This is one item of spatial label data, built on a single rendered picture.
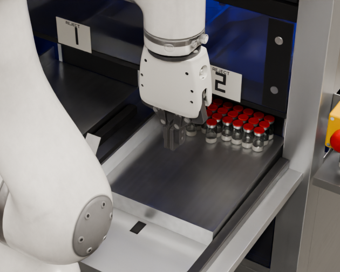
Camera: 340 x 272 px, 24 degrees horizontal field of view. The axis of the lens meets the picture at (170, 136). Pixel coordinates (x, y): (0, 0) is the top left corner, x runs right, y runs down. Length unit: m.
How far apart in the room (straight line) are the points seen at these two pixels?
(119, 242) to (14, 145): 0.58
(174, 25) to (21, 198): 0.35
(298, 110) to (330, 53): 0.13
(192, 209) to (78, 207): 0.58
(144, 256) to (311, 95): 0.40
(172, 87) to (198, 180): 0.37
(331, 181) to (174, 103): 0.45
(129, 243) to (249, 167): 0.29
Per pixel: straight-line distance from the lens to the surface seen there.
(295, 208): 1.54
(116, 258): 1.30
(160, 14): 1.03
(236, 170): 1.47
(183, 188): 1.43
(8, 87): 0.75
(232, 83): 1.45
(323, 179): 1.47
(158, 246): 1.32
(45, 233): 0.82
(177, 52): 1.06
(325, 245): 1.81
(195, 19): 1.04
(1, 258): 0.96
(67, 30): 1.63
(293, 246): 1.61
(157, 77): 1.11
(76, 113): 1.63
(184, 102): 1.11
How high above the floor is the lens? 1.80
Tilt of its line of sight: 36 degrees down
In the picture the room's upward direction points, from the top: straight up
